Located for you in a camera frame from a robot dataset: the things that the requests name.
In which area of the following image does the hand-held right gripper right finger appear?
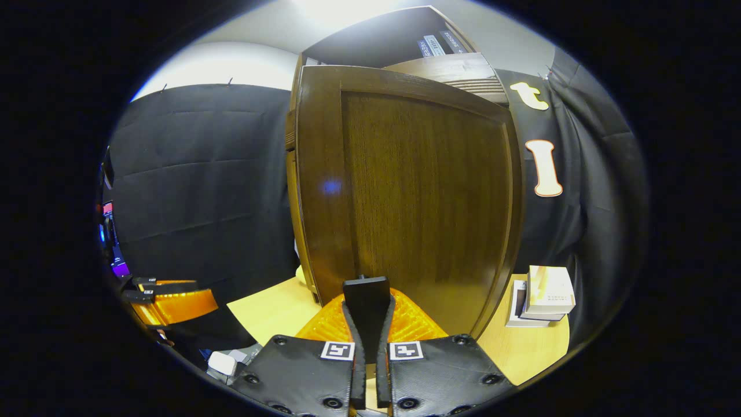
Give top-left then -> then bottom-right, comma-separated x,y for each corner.
376,288 -> 515,417

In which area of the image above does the black backdrop cloth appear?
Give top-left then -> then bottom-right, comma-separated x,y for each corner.
101,49 -> 649,360

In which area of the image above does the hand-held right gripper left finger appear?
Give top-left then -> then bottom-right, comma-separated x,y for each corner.
232,292 -> 366,417

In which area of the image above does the ribbed wooden cabinet drawer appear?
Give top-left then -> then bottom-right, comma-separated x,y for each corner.
382,52 -> 509,106

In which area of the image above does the brown wooden shoe cabinet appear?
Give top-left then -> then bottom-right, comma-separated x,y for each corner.
284,6 -> 510,305

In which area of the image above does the dark grey book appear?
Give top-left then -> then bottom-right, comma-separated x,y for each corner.
438,30 -> 467,54

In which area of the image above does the computer monitor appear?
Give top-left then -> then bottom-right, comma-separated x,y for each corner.
101,200 -> 131,279

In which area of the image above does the small white device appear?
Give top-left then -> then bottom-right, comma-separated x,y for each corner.
208,352 -> 238,377

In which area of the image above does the black door handle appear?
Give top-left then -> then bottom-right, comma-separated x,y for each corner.
343,275 -> 391,348

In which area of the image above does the wooden cabinet door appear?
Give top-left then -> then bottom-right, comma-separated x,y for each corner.
285,148 -> 318,302
295,65 -> 524,339

